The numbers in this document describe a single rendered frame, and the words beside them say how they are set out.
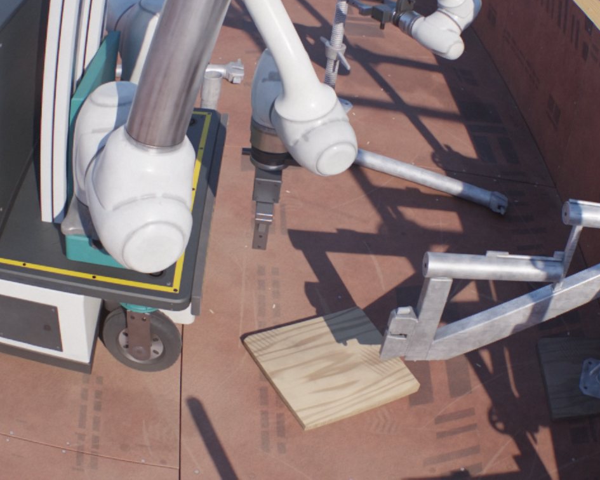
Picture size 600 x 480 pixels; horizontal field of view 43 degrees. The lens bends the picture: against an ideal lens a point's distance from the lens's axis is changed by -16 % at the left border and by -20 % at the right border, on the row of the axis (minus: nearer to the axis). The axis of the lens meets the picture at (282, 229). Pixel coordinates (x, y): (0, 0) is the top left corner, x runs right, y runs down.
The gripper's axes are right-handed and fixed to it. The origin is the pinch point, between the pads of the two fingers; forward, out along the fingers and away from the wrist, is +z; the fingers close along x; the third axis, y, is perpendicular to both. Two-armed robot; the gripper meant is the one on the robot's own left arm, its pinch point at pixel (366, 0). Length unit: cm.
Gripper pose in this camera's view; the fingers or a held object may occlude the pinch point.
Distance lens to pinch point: 268.3
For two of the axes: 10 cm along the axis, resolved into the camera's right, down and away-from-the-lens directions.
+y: -1.3, 7.8, 6.1
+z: -6.5, -5.3, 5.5
